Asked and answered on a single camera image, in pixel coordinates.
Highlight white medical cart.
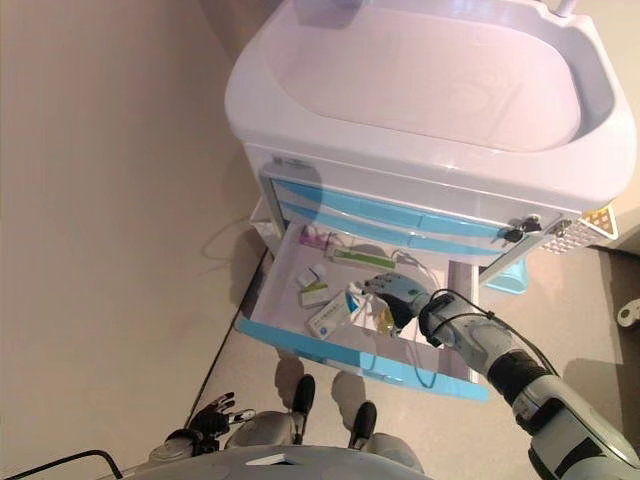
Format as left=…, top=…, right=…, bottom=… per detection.
left=223, top=0, right=632, bottom=301

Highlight white side bin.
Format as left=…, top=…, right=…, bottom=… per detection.
left=248, top=199, right=281, bottom=251

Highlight black cart lock keys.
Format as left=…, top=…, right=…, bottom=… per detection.
left=502, top=213, right=543, bottom=245

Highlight shallow blue-front cart drawer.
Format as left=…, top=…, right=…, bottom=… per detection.
left=279, top=199, right=506, bottom=257
left=269, top=177, right=506, bottom=239

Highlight black tether cable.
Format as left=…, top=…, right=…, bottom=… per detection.
left=0, top=449, right=124, bottom=480

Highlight white perforated side basket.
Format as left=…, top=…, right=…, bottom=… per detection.
left=542, top=202, right=622, bottom=257

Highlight black left robot foot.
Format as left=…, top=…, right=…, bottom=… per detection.
left=291, top=373, right=317, bottom=416

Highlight blue white medicine box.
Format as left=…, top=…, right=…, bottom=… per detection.
left=304, top=291, right=370, bottom=340

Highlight black right robot foot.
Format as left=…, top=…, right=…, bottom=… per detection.
left=352, top=401, right=378, bottom=436

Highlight long green white box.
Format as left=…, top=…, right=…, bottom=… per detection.
left=329, top=246, right=396, bottom=270

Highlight white bed caster wheel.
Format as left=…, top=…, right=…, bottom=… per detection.
left=616, top=296, right=640, bottom=330

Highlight black robot foot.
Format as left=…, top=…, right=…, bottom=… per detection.
left=291, top=373, right=317, bottom=416
left=352, top=401, right=378, bottom=436

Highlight pink medicine box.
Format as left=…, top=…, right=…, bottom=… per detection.
left=298, top=224, right=335, bottom=255

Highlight small white medicine box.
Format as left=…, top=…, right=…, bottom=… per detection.
left=297, top=266, right=326, bottom=289

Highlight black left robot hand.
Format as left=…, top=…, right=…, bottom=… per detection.
left=188, top=391, right=257, bottom=442

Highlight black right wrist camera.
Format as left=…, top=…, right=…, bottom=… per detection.
left=418, top=292, right=454, bottom=349

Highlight deep blue-front cart drawer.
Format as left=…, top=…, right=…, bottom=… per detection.
left=234, top=222, right=491, bottom=403

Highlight light blue waste bin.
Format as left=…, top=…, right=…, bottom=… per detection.
left=485, top=257, right=530, bottom=295

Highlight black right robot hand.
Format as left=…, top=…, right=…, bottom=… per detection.
left=360, top=271, right=432, bottom=335

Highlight yellow pill medicine bottle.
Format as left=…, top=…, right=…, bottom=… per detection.
left=372, top=299, right=403, bottom=337

